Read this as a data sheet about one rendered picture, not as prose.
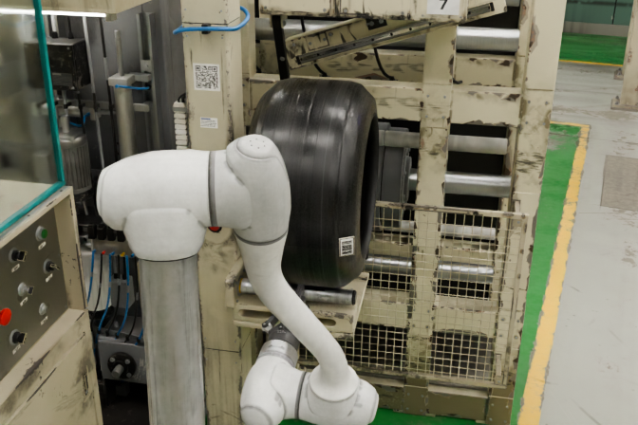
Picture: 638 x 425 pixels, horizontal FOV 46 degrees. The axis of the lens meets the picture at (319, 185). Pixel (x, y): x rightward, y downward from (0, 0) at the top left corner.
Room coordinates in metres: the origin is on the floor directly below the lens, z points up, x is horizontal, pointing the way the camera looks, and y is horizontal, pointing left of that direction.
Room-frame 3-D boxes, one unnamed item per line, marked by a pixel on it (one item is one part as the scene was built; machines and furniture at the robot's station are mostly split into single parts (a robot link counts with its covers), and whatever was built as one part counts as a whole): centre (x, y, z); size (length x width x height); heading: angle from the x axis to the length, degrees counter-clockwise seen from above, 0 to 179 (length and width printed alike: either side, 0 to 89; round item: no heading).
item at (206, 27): (2.05, 0.30, 1.65); 0.19 x 0.19 x 0.06; 79
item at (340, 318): (1.88, 0.07, 0.84); 0.36 x 0.09 x 0.06; 79
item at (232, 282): (2.05, 0.22, 0.90); 0.40 x 0.03 x 0.10; 169
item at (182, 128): (2.04, 0.39, 1.19); 0.05 x 0.04 x 0.48; 169
